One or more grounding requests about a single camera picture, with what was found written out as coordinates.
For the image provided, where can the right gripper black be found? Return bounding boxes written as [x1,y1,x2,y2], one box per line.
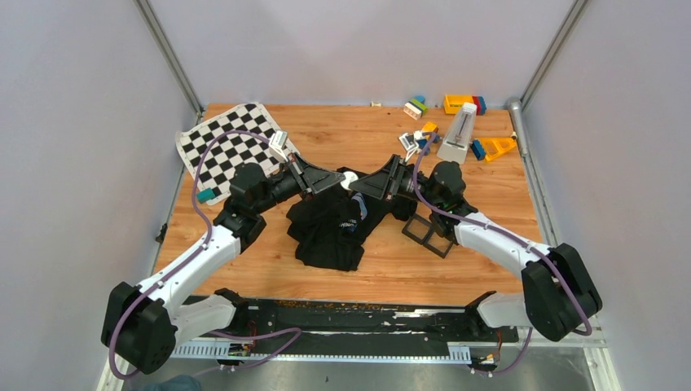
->
[349,155,442,209]

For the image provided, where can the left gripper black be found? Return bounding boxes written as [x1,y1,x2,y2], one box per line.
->
[253,152,344,214]

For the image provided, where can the black printed t-shirt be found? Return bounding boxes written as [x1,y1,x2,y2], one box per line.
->
[286,185,417,272]

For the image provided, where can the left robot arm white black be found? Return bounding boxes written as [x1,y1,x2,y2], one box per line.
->
[101,153,347,380]

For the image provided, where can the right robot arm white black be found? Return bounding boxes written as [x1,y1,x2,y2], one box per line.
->
[345,155,603,341]

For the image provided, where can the blue yellow toy car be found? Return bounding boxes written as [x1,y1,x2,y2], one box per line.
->
[413,121,441,152]

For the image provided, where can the white green blue block stack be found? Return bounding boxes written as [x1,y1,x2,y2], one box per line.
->
[403,95,428,121]

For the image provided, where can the white metronome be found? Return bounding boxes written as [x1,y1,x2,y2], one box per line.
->
[437,103,478,165]

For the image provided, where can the black white checkerboard mat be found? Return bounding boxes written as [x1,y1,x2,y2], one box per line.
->
[175,103,280,205]

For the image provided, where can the blue toy block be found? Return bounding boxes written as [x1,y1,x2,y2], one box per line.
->
[470,139,486,161]

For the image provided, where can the small teal cube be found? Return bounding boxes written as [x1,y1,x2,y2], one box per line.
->
[196,188,215,204]

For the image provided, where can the yellow toy block bin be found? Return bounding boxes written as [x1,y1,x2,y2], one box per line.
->
[442,94,477,115]

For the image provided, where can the orange triangular toy piece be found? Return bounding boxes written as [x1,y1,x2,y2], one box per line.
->
[478,137,517,162]

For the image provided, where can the red blue toy blocks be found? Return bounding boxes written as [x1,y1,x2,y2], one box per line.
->
[472,95,487,116]

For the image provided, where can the grey metal pipe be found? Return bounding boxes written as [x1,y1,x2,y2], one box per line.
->
[507,98,529,158]

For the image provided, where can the black square frame left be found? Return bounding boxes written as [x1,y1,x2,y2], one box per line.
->
[402,213,432,244]

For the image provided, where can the black square frame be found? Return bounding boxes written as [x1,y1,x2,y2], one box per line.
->
[402,213,432,244]
[422,230,455,259]

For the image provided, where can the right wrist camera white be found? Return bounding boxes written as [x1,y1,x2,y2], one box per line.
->
[398,130,425,162]

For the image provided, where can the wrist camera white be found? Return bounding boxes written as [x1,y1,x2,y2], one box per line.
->
[398,130,425,162]
[268,130,288,162]

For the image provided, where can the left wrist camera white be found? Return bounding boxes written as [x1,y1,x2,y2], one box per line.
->
[268,130,288,162]

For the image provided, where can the black square frame right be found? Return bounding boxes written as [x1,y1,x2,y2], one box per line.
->
[422,230,455,259]

